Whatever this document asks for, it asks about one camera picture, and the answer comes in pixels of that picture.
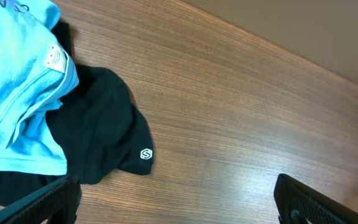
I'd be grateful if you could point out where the light blue crumpled garment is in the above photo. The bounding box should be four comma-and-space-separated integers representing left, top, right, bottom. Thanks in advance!
0, 0, 78, 175

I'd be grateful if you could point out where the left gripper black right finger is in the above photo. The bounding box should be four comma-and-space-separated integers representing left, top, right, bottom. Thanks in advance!
273, 174, 358, 224

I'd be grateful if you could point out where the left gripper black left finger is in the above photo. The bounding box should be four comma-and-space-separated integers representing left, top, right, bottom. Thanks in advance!
0, 175, 81, 224

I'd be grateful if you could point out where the black garment with logo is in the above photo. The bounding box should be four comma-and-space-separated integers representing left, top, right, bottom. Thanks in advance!
0, 23, 154, 206

